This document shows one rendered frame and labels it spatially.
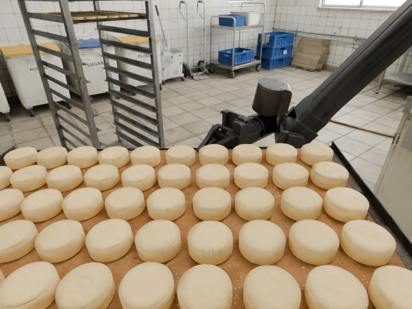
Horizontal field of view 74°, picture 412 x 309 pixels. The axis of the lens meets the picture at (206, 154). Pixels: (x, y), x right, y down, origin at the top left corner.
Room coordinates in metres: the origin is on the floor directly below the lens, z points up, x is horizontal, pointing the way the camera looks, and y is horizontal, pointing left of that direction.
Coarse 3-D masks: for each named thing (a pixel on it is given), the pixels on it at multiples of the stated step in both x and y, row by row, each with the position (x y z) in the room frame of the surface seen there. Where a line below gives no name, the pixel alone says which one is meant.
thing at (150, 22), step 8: (152, 8) 1.69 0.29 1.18; (152, 16) 1.69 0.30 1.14; (152, 24) 1.69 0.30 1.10; (152, 32) 1.68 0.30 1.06; (152, 40) 1.68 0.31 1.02; (152, 48) 1.68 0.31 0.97; (152, 56) 1.68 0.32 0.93; (152, 72) 1.69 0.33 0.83; (160, 96) 1.69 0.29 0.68; (160, 104) 1.69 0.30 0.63; (160, 112) 1.69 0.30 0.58; (160, 120) 1.68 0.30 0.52; (160, 128) 1.68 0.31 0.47
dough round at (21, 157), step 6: (12, 150) 0.43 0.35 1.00; (18, 150) 0.43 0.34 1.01; (24, 150) 0.43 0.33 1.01; (30, 150) 0.42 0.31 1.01; (6, 156) 0.41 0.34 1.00; (12, 156) 0.40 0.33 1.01; (18, 156) 0.40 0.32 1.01; (24, 156) 0.40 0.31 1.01; (30, 156) 0.41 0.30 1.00; (6, 162) 0.40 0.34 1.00; (12, 162) 0.39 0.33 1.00; (18, 162) 0.39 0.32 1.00; (24, 162) 0.40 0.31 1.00; (30, 162) 0.40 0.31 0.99; (12, 168) 0.39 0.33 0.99; (18, 168) 0.39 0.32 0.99
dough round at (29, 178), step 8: (24, 168) 0.37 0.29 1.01; (32, 168) 0.36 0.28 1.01; (40, 168) 0.36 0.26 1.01; (16, 176) 0.34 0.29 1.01; (24, 176) 0.34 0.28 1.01; (32, 176) 0.34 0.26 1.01; (40, 176) 0.34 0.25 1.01; (16, 184) 0.33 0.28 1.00; (24, 184) 0.33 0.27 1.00; (32, 184) 0.33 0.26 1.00; (40, 184) 0.34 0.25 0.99; (24, 192) 0.33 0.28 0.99
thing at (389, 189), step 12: (408, 120) 1.03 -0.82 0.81; (396, 132) 1.05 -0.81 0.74; (396, 144) 1.03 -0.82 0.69; (396, 156) 1.02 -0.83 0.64; (408, 156) 0.98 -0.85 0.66; (384, 168) 1.04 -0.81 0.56; (396, 168) 1.00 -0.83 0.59; (408, 168) 0.97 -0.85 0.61; (384, 180) 1.03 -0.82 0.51; (396, 180) 0.99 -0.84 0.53; (408, 180) 0.95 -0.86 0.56; (384, 192) 1.01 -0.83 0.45; (396, 192) 0.97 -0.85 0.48; (408, 192) 0.93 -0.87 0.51; (384, 204) 0.99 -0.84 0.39; (396, 204) 0.95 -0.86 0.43; (408, 204) 0.92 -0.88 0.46; (396, 216) 0.94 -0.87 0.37; (408, 216) 0.90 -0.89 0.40; (408, 228) 0.88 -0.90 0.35
